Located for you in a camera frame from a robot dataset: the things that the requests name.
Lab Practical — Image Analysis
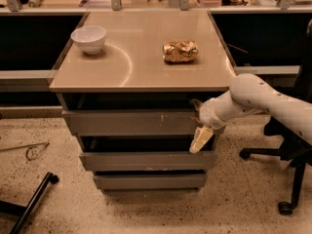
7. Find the crumpled gold chip bag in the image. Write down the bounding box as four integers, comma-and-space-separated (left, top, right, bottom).
163, 41, 199, 63

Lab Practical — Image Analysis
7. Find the thin wire on floor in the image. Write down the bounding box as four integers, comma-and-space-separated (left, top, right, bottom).
0, 141, 51, 162

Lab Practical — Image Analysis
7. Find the grey top drawer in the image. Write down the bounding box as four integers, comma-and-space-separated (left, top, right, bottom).
62, 109, 199, 137

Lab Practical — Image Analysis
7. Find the white ceramic bowl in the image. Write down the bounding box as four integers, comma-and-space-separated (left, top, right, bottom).
71, 25, 106, 55

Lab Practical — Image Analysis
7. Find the black office chair base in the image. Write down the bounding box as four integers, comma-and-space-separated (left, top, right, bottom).
240, 117, 312, 215

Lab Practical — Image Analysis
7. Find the grey drawer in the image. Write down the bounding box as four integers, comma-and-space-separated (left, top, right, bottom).
79, 151, 216, 172
94, 174, 207, 190
62, 109, 199, 137

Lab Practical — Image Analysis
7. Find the grey drawer cabinet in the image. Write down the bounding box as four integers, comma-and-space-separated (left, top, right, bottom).
50, 10, 235, 178

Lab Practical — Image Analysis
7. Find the grey middle drawer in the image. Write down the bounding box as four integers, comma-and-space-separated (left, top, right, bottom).
79, 151, 216, 172

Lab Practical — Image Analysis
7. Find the metal railing frame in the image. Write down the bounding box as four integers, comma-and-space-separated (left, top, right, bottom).
0, 0, 312, 17

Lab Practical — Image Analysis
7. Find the black metal stand leg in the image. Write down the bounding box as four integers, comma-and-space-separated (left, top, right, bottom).
0, 172, 59, 234

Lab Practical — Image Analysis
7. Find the grey bottom drawer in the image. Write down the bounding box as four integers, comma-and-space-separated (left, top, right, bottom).
94, 174, 207, 190

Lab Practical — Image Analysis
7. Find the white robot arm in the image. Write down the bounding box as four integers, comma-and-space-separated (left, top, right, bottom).
189, 73, 312, 153

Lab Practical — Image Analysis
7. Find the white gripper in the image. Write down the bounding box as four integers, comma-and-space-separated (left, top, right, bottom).
189, 98, 226, 154

